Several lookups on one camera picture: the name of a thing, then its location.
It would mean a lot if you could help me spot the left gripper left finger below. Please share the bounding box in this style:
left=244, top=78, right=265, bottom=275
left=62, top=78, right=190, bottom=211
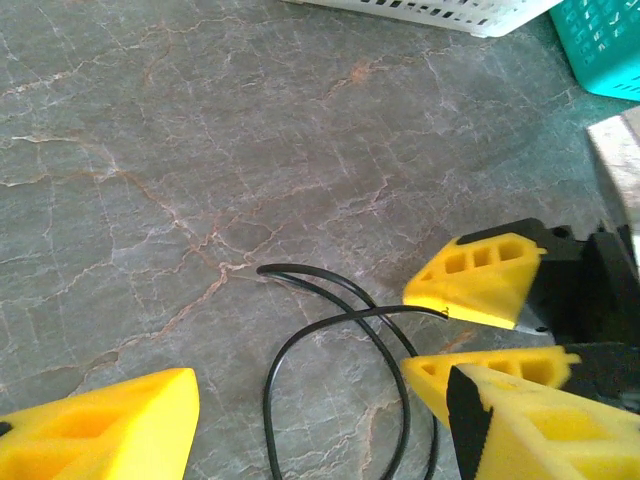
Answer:
left=0, top=367, right=202, bottom=480

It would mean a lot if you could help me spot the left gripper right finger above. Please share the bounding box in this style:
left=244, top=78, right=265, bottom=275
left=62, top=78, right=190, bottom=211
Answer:
left=446, top=363, right=640, bottom=480

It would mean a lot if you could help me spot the teal plastic basket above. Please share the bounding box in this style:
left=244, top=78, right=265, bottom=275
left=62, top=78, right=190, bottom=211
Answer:
left=547, top=0, right=640, bottom=104

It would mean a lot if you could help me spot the white plastic basket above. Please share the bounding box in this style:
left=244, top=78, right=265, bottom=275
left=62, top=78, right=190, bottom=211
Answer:
left=282, top=0, right=564, bottom=39

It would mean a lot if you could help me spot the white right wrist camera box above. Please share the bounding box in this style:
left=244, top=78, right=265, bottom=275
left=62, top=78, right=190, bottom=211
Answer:
left=585, top=106, right=640, bottom=236

